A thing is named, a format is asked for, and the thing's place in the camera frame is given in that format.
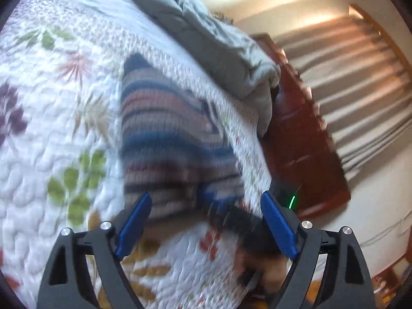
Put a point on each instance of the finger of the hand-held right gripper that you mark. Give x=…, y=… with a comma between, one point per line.
x=206, y=196

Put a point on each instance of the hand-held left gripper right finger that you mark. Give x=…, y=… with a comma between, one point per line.
x=278, y=228

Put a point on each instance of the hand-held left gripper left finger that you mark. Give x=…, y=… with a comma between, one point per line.
x=133, y=225

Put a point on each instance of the striped knit sweater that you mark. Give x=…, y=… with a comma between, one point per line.
x=167, y=128

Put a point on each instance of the person's right hand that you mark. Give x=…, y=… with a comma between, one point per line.
x=270, y=275

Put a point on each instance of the reddish wooden bed board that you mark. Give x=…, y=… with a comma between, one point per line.
x=299, y=135

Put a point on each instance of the floral quilted bedspread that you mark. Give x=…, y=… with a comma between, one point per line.
x=48, y=119

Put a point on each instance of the beige curtain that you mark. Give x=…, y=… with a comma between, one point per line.
x=354, y=103

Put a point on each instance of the grey-blue comforter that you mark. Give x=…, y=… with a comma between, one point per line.
x=209, y=32

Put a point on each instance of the wooden curtain rail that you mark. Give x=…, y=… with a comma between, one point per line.
x=379, y=35

